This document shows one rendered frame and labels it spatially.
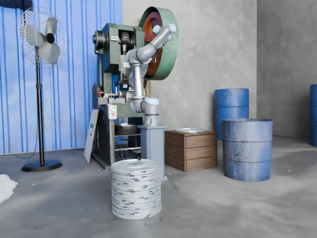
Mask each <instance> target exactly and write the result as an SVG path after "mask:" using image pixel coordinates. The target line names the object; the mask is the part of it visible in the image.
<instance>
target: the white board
mask: <svg viewBox="0 0 317 238"><path fill-rule="evenodd" d="M98 113H99V110H96V109H92V114H91V119H90V124H89V129H88V135H87V140H86V145H85V150H84V156H85V158H86V160H87V162H88V163H89V162H90V156H91V151H92V144H93V139H94V134H95V128H96V124H97V118H98Z"/></svg>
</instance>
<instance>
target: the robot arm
mask: <svg viewBox="0 0 317 238"><path fill-rule="evenodd" d="M175 31H176V26H175V24H169V25H166V26H162V27H160V26H158V25H156V26H155V27H154V28H153V33H154V34H155V35H156V37H155V39H154V40H153V41H152V42H151V43H148V44H147V45H146V46H144V47H140V48H137V49H132V50H130V51H129V52H128V53H127V54H126V60H127V62H128V63H129V64H130V67H131V68H132V76H133V90H134V97H133V101H132V102H131V109H132V111H134V112H135V113H145V118H144V121H143V126H146V127H154V126H161V121H160V118H159V101H158V99H156V98H146V96H145V95H144V89H143V78H142V66H143V62H145V61H147V62H145V63H144V64H147V63H150V62H152V61H153V60H154V59H155V58H156V57H157V55H158V52H159V50H161V49H162V48H163V47H164V46H165V45H166V43H167V42H168V41H169V40H170V39H171V33H174V32H175Z"/></svg>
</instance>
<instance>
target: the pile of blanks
mask: <svg viewBox="0 0 317 238"><path fill-rule="evenodd" d="M160 166H161V165H160ZM160 166H159V167H158V168H156V169H153V170H149V171H141V172H123V171H117V170H114V169H112V168H111V174H112V175H111V178H112V179H111V183H112V187H111V189H112V212H113V213H114V215H115V216H117V217H119V218H123V219H129V220H139V219H145V218H149V217H152V216H154V215H156V214H158V213H159V212H160V210H161V181H160V180H161V174H160V173H161V171H160Z"/></svg>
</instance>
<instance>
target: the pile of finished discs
mask: <svg viewBox="0 0 317 238"><path fill-rule="evenodd" d="M175 131H176V132H181V133H198V132H204V129H200V128H193V129H190V128H181V129H176V130H175Z"/></svg>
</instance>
